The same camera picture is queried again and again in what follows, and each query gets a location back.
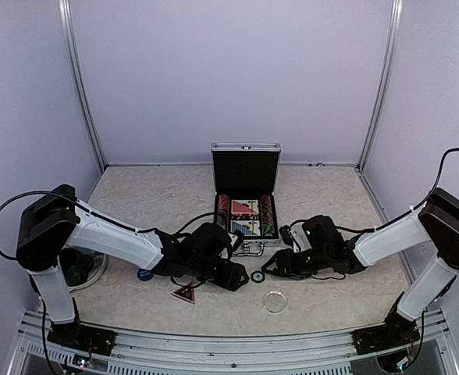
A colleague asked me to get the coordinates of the black mug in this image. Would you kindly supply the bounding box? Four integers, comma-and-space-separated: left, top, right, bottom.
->
59, 248, 94, 287

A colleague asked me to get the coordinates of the left chip row in case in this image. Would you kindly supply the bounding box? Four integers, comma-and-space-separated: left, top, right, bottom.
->
215, 195, 231, 232

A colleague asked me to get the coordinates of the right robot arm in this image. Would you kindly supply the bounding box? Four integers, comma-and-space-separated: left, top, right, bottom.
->
262, 185, 459, 347

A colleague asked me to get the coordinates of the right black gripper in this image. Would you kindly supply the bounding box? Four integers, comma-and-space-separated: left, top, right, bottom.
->
262, 247, 331, 280

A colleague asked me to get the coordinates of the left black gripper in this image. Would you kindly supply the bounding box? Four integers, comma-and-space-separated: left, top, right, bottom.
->
188, 257, 250, 291

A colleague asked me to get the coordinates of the blue playing card deck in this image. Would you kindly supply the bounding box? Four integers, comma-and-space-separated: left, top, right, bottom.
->
231, 220, 262, 237

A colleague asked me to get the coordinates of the red playing card deck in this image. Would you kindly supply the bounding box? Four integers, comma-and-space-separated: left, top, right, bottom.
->
231, 200, 260, 216

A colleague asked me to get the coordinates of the clear round dealer puck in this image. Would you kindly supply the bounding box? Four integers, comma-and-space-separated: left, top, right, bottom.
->
262, 291, 288, 314

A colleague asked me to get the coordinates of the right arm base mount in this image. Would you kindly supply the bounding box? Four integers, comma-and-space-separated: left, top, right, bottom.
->
352, 309, 421, 355

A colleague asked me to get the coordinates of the green poker chip stack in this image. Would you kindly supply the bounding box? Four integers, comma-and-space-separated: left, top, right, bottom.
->
262, 225, 276, 238

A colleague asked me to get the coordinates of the single green poker chip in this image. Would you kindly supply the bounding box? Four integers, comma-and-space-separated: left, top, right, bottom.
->
251, 270, 265, 284

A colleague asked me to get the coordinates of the blue small blind button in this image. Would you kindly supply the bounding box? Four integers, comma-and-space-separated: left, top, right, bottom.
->
137, 269, 154, 281

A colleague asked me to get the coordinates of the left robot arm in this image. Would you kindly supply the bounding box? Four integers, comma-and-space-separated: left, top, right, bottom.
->
11, 184, 249, 348

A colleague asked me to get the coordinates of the chip row in case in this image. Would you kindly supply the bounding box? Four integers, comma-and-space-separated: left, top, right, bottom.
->
259, 195, 274, 229
215, 195, 231, 232

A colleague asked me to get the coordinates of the right chip row in case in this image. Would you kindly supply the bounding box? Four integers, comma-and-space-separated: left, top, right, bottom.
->
259, 195, 274, 229

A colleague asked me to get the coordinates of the right rear aluminium post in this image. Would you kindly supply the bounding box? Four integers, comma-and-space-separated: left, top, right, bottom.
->
357, 0, 404, 174

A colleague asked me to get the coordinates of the red triangular dealer button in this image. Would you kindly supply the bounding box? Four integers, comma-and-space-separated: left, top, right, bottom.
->
171, 284, 195, 304

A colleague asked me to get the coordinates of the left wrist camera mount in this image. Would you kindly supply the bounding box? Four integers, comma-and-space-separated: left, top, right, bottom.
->
228, 230, 245, 252

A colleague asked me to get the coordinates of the aluminium poker case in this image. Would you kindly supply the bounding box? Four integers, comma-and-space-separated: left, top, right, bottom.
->
211, 142, 281, 257

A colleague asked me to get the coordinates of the clear round tray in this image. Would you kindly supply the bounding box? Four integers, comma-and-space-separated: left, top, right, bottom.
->
67, 248, 109, 291

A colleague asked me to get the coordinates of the front aluminium frame rail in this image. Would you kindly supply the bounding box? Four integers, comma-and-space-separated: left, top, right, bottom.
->
4, 310, 459, 374

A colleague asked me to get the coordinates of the left rear aluminium post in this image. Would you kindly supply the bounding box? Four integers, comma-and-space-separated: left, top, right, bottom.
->
58, 0, 108, 174

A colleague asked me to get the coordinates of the aluminium post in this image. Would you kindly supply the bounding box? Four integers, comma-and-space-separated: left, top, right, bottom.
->
58, 0, 108, 174
357, 0, 404, 174

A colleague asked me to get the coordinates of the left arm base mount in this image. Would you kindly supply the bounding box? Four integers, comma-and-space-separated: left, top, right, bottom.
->
48, 314, 116, 356

